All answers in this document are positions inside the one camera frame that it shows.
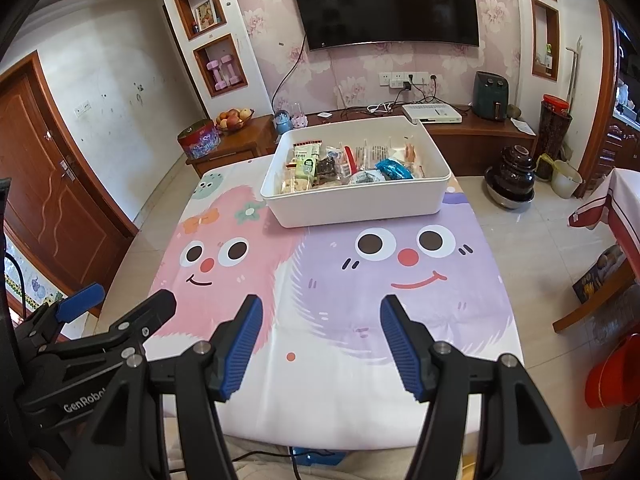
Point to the wooden television cabinet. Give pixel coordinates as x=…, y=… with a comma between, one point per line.
x=480, y=145

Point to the white wall socket panel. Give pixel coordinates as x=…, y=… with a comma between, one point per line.
x=407, y=78

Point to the white plastic jug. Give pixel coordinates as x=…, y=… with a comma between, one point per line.
x=565, y=179

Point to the person's beige trousers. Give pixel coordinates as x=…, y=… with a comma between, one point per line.
x=260, y=467

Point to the brown wooden door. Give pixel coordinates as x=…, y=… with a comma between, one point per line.
x=45, y=195

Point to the dark wooden display cabinet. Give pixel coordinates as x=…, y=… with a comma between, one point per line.
x=620, y=120

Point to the red plastic basin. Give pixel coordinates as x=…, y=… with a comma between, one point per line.
x=612, y=375

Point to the cartoon printed tablecloth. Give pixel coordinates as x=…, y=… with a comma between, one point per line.
x=325, y=300

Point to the fruit bowl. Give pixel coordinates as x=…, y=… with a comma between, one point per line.
x=234, y=119

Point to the dark basket with red lid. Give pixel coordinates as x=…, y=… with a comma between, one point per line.
x=552, y=132

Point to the dark date snack packet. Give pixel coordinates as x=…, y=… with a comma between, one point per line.
x=327, y=166

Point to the white plastic storage box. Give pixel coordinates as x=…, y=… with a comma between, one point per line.
x=350, y=207

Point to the red barcode snack packet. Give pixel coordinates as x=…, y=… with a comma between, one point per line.
x=347, y=157

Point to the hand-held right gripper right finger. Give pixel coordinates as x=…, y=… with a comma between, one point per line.
x=402, y=350

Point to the white paper sheet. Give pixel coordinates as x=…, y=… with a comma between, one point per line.
x=522, y=126

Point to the white wall switch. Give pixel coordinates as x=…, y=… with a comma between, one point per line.
x=82, y=107

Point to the blue snack packet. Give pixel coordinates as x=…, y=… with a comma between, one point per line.
x=395, y=169

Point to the white set-top box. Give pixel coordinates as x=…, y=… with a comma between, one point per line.
x=432, y=112

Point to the clear rice crisp packet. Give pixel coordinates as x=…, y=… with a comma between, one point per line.
x=295, y=186

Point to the white mop pole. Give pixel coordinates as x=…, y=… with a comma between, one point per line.
x=574, y=75

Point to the brown ceramic stacked pot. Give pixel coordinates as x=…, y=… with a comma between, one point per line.
x=512, y=177

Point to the colourful printed carton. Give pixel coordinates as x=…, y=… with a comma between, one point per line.
x=600, y=272

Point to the blue snow globe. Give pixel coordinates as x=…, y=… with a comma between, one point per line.
x=282, y=121

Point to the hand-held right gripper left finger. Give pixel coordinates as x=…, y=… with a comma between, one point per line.
x=240, y=355

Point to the white red label snack packet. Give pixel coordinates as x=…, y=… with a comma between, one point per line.
x=306, y=149

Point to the dark air fryer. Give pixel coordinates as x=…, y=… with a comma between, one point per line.
x=492, y=95

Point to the red round tin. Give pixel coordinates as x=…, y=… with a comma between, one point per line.
x=200, y=140

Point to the red white table cover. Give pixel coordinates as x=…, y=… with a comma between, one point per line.
x=620, y=205

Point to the black wall television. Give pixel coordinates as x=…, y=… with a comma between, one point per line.
x=385, y=0

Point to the pink dumbbell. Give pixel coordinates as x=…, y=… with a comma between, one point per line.
x=216, y=75
x=230, y=70

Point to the pink glass ornament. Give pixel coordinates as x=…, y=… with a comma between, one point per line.
x=299, y=119

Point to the green snack packet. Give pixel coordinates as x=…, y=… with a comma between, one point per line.
x=306, y=167

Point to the clear printed cake packet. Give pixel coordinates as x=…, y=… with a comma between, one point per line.
x=381, y=151

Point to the framed picture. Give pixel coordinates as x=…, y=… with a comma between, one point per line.
x=205, y=14

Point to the orange white snack packet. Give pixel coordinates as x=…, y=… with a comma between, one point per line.
x=411, y=152

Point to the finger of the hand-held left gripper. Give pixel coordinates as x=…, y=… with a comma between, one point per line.
x=150, y=315
x=80, y=301

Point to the blue plastic object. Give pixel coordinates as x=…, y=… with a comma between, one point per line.
x=320, y=457

